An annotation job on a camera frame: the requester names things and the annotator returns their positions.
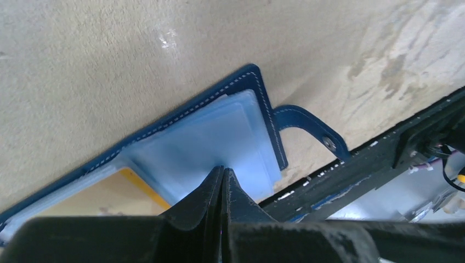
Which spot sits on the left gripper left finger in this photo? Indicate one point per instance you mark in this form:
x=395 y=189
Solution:
x=192 y=228

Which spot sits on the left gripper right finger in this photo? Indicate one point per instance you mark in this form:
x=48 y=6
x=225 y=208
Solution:
x=243 y=239

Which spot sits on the blue card holder wallet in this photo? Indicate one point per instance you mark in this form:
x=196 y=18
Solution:
x=232 y=123

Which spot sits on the yellow gold card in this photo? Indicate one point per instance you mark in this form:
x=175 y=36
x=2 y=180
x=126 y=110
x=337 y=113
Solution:
x=122 y=193

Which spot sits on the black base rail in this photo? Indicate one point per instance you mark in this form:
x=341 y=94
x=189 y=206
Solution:
x=413 y=141

